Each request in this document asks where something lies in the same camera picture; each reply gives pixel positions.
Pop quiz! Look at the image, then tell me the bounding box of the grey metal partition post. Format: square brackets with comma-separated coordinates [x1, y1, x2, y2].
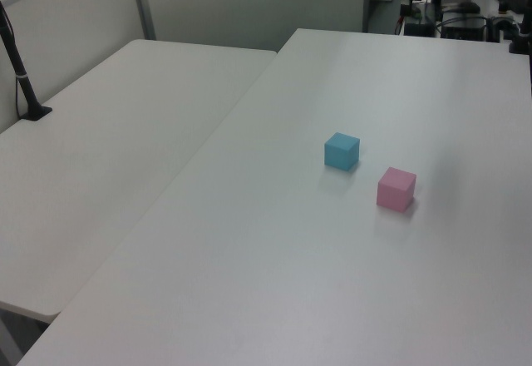
[128, 0, 157, 42]

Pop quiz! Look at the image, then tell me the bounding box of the black camera stand pole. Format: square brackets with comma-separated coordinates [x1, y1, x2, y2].
[0, 0, 53, 122]

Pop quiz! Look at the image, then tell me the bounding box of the black electronics box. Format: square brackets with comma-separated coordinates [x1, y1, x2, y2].
[441, 15, 488, 42]

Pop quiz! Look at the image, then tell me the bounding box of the small black base block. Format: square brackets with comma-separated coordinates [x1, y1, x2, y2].
[403, 22, 436, 37]

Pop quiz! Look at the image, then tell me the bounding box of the blue cube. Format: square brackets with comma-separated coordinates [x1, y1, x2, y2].
[323, 131, 361, 173]

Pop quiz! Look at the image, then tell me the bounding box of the black table clamp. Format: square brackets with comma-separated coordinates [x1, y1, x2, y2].
[490, 6, 532, 55]

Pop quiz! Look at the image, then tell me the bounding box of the pink cube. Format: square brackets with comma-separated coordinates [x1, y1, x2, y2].
[376, 166, 418, 213]

